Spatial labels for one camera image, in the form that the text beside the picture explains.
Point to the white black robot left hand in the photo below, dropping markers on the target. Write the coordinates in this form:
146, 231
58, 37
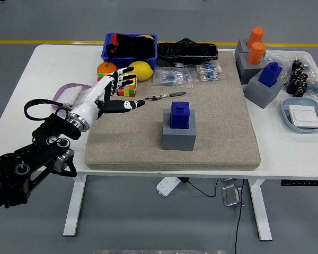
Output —
91, 104

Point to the blue square seal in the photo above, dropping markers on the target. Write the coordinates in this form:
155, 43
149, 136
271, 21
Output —
270, 74
180, 116

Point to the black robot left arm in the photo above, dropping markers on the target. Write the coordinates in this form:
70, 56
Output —
42, 153

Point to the grey square seal holder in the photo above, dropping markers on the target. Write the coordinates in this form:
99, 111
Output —
178, 140
259, 95

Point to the grey round-hole seal holder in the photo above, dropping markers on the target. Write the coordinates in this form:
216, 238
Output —
240, 49
245, 71

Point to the orange cylinder seal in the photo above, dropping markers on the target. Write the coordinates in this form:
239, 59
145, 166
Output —
255, 54
256, 35

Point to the colourful puzzle cube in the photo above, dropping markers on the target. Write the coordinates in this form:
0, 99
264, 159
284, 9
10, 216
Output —
100, 76
127, 91

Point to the purple plate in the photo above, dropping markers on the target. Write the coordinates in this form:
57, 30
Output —
57, 93

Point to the orange fruit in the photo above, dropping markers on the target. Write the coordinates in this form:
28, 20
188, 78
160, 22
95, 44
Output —
106, 68

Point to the yellow lemon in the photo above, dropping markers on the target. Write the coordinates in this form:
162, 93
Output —
144, 72

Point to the blue plastic bin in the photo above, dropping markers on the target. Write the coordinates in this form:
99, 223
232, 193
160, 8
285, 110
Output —
148, 61

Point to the black cloth with red trim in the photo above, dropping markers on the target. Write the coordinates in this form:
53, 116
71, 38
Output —
137, 47

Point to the bag of blue resistors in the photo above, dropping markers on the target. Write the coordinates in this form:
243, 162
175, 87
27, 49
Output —
172, 76

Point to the yellow item in bin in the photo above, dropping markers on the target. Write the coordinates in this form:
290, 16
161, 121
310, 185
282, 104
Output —
147, 36

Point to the white table leg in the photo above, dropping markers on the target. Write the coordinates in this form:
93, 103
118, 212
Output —
259, 211
74, 206

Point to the black wrapped keyboard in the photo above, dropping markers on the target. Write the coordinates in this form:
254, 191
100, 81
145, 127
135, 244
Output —
188, 51

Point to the white power strip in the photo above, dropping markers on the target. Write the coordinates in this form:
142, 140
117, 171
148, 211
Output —
167, 186

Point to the bag of beige resistors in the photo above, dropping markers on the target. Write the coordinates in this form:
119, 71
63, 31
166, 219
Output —
208, 72

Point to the grey-brown mat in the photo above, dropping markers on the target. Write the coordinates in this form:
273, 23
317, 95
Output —
214, 127

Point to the silver metal pedal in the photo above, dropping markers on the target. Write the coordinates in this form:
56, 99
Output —
230, 195

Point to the light blue plate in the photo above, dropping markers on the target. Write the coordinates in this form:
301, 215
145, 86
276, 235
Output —
285, 112

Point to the clear plastic bag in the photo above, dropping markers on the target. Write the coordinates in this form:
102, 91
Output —
281, 56

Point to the black table control panel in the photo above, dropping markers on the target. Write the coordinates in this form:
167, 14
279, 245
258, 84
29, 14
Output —
302, 182

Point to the white switch panel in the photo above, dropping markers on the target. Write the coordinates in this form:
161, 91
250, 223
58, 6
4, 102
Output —
69, 95
304, 116

